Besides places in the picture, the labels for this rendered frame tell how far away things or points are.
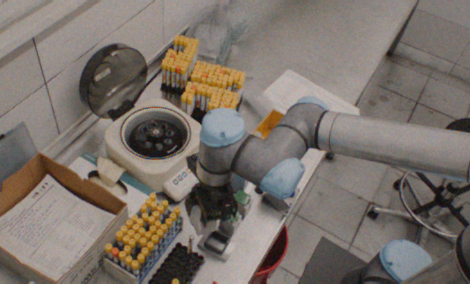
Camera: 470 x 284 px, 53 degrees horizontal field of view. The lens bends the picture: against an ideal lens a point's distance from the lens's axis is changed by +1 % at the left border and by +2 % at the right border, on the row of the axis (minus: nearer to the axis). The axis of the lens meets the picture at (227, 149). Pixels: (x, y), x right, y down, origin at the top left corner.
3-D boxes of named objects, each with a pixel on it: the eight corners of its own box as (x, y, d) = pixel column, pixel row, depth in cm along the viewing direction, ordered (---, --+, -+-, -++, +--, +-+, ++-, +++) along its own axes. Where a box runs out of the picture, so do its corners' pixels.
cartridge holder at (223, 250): (226, 262, 124) (227, 256, 121) (197, 246, 126) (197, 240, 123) (235, 246, 127) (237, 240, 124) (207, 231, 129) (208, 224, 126)
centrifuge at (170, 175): (168, 215, 131) (168, 190, 121) (96, 156, 141) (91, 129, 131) (223, 164, 144) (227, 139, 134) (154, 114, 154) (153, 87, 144)
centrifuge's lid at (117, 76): (81, 68, 117) (59, 56, 120) (100, 140, 135) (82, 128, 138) (144, 31, 128) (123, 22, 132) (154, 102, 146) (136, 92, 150)
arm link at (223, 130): (233, 146, 77) (191, 122, 79) (226, 184, 85) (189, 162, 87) (258, 119, 81) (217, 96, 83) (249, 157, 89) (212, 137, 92)
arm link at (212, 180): (191, 149, 89) (231, 139, 92) (190, 164, 93) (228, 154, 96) (206, 180, 85) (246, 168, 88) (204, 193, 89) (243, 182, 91)
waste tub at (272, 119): (283, 174, 144) (290, 155, 136) (246, 154, 147) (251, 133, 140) (303, 147, 151) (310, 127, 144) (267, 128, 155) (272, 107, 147)
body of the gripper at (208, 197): (202, 230, 97) (207, 198, 88) (189, 197, 102) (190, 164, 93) (236, 219, 100) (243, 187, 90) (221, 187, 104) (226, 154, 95)
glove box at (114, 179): (132, 231, 126) (130, 213, 119) (63, 190, 132) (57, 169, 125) (159, 199, 134) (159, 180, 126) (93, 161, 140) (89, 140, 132)
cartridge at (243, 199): (243, 219, 132) (247, 207, 127) (229, 211, 133) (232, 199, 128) (250, 209, 135) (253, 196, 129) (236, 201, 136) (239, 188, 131)
